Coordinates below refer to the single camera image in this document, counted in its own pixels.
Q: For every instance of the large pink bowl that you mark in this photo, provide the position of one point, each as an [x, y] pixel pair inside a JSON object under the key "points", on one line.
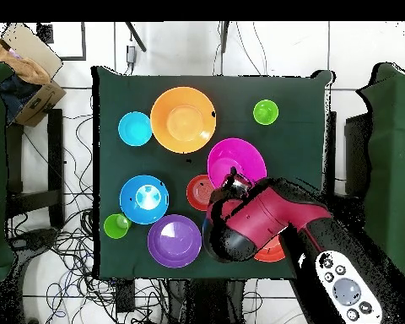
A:
{"points": [[236, 155]]}

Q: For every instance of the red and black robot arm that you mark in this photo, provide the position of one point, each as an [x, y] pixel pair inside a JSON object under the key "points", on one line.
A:
{"points": [[266, 216]]}

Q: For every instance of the small red bowl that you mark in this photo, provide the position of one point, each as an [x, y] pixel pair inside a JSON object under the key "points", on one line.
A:
{"points": [[197, 194]]}

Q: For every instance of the green cup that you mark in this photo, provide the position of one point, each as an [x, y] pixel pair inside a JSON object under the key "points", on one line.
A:
{"points": [[266, 112], [114, 227]]}

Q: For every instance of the large orange bowl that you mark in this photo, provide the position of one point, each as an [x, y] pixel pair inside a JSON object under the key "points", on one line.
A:
{"points": [[183, 121]]}

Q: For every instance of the dark green table cloth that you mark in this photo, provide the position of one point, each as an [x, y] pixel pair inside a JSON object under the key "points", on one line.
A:
{"points": [[222, 98]]}

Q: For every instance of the large red bowl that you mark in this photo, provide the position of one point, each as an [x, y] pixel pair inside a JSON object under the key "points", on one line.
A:
{"points": [[271, 254]]}

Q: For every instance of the purple bowl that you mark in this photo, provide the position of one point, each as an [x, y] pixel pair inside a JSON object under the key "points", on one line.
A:
{"points": [[174, 241]]}

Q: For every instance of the small light blue bowl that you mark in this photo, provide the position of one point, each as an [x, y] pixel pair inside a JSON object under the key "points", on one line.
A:
{"points": [[135, 129]]}

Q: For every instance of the medium blue bowl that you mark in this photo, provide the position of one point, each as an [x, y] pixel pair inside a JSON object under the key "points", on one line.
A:
{"points": [[128, 202]]}

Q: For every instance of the black side furniture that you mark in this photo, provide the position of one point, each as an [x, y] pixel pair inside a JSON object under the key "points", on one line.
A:
{"points": [[357, 152]]}

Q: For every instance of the black tripod leg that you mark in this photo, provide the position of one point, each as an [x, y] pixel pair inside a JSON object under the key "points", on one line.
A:
{"points": [[136, 37], [224, 37]]}

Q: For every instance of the grey power adapter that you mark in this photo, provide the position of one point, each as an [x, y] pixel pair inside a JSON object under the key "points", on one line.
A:
{"points": [[131, 54]]}

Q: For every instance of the cardboard box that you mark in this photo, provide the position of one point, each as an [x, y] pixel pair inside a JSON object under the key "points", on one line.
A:
{"points": [[37, 101]]}

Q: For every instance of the brown cloth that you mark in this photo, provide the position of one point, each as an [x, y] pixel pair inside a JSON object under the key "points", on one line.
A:
{"points": [[27, 67]]}

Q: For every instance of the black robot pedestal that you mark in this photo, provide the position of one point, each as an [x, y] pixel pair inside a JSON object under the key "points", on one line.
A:
{"points": [[206, 303]]}

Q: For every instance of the black stool frame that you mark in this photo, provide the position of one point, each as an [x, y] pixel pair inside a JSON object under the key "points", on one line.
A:
{"points": [[55, 152]]}

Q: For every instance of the black square frame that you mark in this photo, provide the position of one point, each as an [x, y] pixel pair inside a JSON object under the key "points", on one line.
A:
{"points": [[83, 44]]}

